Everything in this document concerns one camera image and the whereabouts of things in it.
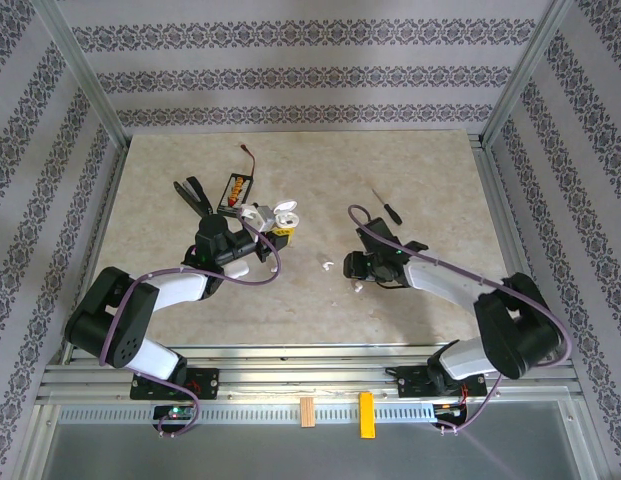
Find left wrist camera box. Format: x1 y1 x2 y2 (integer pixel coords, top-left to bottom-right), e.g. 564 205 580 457
241 201 277 234

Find orange plastic block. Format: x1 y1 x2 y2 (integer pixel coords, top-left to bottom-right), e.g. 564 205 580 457
358 392 378 440

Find slotted grey cable duct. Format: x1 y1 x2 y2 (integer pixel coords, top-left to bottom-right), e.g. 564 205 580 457
57 403 437 426

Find left controller board green light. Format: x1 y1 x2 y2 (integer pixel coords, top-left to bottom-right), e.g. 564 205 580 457
153 405 197 422

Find black stapler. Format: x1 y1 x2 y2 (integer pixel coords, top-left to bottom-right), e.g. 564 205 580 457
172 176 215 219

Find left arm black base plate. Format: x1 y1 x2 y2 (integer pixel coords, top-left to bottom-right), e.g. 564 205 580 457
129 367 221 402

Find aluminium mounting rail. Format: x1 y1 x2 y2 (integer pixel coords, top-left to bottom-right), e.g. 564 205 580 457
37 343 587 407

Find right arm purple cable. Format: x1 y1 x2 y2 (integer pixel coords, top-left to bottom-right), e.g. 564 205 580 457
346 203 574 437

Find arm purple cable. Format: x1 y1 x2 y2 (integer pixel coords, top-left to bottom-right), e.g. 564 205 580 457
97 212 286 439
346 203 574 437

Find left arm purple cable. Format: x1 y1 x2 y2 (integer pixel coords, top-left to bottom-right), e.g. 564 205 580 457
97 212 286 439

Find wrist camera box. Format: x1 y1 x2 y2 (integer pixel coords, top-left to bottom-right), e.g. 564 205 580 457
357 217 400 252
241 201 277 234

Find aluminium frame post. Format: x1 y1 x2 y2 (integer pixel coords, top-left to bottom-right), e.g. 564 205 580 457
33 0 129 149
482 0 579 149

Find black battery holder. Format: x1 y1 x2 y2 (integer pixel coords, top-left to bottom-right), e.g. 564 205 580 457
218 172 255 217

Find white oval earbud charging case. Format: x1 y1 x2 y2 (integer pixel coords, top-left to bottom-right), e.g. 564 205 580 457
272 198 301 229

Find red wire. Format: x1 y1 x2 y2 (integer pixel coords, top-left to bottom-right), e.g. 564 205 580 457
239 143 258 180

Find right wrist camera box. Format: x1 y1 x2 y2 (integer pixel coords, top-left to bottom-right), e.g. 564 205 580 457
357 217 400 252

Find black handled screwdriver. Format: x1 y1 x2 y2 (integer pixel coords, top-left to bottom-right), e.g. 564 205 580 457
371 188 403 225

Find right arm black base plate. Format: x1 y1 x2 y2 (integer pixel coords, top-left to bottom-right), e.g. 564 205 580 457
396 365 489 400

